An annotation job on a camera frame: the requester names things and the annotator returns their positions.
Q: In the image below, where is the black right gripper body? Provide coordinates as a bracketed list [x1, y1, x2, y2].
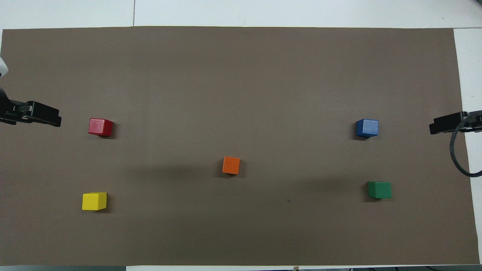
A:
[462, 110, 482, 133]

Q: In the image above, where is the brown table mat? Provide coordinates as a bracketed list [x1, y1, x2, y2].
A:
[0, 26, 480, 267]

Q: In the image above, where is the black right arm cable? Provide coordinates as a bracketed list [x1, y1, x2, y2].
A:
[450, 111, 482, 178]

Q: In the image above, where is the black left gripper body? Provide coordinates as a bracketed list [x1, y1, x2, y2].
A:
[0, 87, 27, 125]

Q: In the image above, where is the yellow wooden block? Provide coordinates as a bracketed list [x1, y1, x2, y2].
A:
[82, 192, 108, 211]

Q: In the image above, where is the red wooden block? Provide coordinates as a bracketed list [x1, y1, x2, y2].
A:
[88, 118, 114, 137]

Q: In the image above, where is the orange wooden block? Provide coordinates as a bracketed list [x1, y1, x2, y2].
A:
[222, 157, 241, 175]

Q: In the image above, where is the green wooden block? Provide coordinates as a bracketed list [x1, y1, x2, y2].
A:
[368, 181, 392, 199]

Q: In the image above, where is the blue wooden block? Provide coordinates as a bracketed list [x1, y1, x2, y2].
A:
[356, 119, 379, 138]

